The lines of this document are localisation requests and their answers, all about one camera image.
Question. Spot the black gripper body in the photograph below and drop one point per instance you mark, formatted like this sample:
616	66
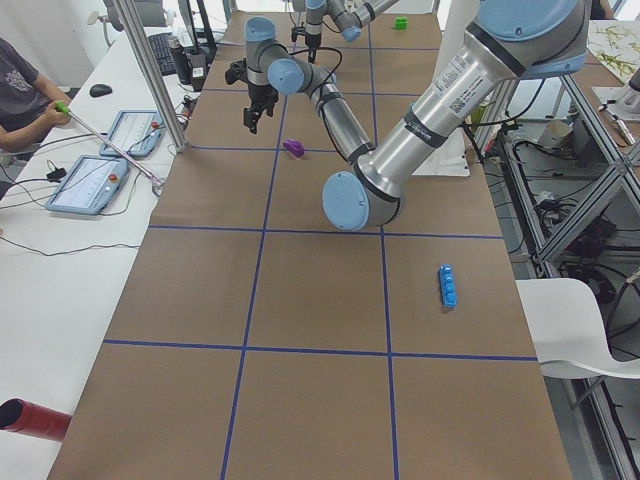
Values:
312	41
259	94

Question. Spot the purple trapezoid block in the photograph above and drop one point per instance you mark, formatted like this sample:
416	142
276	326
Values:
294	147

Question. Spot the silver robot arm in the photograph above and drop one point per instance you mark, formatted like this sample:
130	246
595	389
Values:
349	23
505	40

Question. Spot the black water bottle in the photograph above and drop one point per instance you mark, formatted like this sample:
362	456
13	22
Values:
180	60

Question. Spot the green block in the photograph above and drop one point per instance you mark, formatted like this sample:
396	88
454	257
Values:
400	23

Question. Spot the far teach pendant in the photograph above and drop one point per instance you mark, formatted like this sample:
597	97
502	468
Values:
136	131

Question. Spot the teach pendant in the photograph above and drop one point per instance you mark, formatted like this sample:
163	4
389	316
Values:
136	131
89	186

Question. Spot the black keyboard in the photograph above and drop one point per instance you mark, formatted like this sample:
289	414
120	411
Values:
160	49

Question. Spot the black computer mouse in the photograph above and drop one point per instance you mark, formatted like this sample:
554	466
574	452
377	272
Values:
99	90

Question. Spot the near teach pendant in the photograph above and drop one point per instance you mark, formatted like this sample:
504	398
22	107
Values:
89	186

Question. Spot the seated person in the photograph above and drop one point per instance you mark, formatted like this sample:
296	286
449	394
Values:
28	102

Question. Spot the long blue block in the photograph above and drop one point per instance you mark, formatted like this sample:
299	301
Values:
447	285

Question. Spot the white chair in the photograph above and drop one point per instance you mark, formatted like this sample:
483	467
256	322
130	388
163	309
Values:
567	329

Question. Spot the red cylinder bottle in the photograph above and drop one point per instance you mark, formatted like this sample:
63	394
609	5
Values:
26	418

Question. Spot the aluminium frame post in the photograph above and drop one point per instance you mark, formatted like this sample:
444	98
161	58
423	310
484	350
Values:
141	48

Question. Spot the white camera pedestal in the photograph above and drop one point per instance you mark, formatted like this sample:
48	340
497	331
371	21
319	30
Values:
450	159

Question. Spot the green handled metal rod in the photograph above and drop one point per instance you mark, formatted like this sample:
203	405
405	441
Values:
61	107

